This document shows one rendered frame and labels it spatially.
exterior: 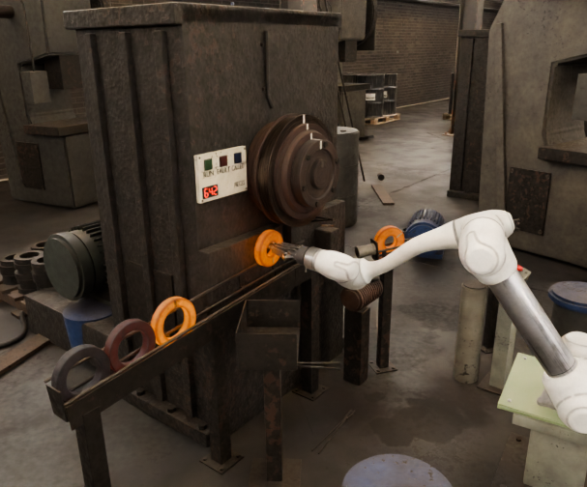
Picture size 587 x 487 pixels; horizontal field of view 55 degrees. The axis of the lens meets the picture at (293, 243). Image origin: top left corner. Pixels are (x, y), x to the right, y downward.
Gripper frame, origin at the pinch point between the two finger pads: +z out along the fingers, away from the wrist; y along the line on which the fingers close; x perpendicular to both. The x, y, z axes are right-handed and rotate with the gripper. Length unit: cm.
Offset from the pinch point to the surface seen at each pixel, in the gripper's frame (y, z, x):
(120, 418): -44, 51, -87
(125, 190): -27, 56, 18
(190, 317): -46.2, -1.9, -13.9
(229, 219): -9.8, 12.8, 10.3
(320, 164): 19.1, -10.7, 32.0
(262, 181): -2.1, 2.0, 26.9
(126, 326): -72, -1, -7
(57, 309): -23, 133, -67
